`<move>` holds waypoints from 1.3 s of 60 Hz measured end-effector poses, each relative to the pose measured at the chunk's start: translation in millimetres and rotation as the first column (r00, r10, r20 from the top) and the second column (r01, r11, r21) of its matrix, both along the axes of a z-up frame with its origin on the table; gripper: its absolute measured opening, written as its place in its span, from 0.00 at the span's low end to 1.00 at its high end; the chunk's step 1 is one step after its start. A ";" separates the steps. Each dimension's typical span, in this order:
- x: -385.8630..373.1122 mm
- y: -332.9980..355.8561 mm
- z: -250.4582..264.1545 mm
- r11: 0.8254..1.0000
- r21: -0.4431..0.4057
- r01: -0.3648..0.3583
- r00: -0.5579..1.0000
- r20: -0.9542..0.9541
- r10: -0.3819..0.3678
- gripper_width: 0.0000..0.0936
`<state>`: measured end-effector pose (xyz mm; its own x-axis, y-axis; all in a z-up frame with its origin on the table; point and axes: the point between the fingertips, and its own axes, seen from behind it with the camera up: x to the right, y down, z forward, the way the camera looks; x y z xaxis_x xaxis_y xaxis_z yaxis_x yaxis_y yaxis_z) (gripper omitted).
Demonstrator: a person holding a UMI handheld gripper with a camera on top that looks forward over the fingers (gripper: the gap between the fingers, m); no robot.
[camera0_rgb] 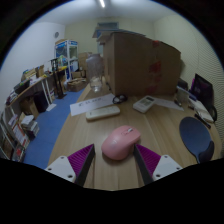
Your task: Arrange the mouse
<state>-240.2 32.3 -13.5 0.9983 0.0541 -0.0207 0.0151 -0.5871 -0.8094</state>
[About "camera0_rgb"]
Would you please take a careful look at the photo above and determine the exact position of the white paper sheet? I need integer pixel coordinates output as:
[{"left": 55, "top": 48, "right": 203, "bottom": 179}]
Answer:
[
  {"left": 153, "top": 97, "right": 185, "bottom": 112},
  {"left": 69, "top": 93, "right": 116, "bottom": 117}
]

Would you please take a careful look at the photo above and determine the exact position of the large brown cardboard box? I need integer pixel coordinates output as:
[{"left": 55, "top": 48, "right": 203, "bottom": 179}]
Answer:
[{"left": 103, "top": 30, "right": 182, "bottom": 98}]

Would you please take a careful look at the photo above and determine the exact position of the stack of books on floor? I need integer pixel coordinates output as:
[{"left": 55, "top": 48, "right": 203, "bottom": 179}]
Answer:
[{"left": 20, "top": 114, "right": 40, "bottom": 139}]

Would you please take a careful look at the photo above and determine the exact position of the black marker pen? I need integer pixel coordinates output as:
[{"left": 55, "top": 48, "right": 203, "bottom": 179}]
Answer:
[{"left": 194, "top": 113, "right": 212, "bottom": 130}]

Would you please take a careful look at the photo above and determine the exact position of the cluttered wooden side desk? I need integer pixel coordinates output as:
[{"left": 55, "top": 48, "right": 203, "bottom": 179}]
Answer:
[{"left": 6, "top": 64, "right": 69, "bottom": 118}]

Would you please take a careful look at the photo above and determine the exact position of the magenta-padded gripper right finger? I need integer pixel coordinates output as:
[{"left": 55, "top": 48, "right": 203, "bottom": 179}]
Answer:
[{"left": 133, "top": 143, "right": 184, "bottom": 185}]

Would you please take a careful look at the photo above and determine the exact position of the small black clip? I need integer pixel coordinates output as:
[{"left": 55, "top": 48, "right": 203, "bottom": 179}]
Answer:
[{"left": 173, "top": 96, "right": 184, "bottom": 108}]

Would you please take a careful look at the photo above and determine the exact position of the cardboard box on floor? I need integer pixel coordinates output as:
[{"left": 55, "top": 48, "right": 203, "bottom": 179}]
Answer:
[{"left": 66, "top": 77, "right": 88, "bottom": 93}]

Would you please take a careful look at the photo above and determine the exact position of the low shelf unit with books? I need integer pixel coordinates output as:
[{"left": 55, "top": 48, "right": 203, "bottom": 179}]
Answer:
[{"left": 0, "top": 108, "right": 33, "bottom": 163}]

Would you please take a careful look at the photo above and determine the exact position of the clear plastic jar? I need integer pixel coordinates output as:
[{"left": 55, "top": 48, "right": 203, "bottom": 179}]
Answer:
[{"left": 85, "top": 53, "right": 106, "bottom": 93}]

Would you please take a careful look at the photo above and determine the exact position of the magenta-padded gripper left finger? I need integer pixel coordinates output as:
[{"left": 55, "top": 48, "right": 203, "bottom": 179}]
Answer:
[{"left": 45, "top": 143, "right": 96, "bottom": 187}]

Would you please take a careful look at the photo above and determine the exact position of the frosted window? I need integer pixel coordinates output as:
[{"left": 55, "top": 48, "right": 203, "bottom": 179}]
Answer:
[{"left": 97, "top": 21, "right": 120, "bottom": 30}]

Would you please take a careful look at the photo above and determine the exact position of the blue and white glass cabinet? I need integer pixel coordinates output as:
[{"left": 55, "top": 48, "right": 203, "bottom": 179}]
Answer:
[{"left": 54, "top": 38, "right": 80, "bottom": 81}]

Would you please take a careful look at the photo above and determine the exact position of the black office chair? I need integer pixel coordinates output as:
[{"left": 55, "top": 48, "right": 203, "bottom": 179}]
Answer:
[{"left": 189, "top": 73, "right": 218, "bottom": 123}]

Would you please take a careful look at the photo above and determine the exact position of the pink computer mouse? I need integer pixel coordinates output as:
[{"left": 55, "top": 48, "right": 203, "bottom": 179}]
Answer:
[{"left": 101, "top": 124, "right": 142, "bottom": 162}]

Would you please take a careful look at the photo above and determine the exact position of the small black object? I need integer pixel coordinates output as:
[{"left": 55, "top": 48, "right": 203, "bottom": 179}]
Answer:
[{"left": 112, "top": 93, "right": 128, "bottom": 105}]

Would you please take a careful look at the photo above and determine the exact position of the blue mouse pad, black wrist rest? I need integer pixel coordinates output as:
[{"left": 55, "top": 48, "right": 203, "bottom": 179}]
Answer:
[{"left": 178, "top": 116, "right": 216, "bottom": 164}]

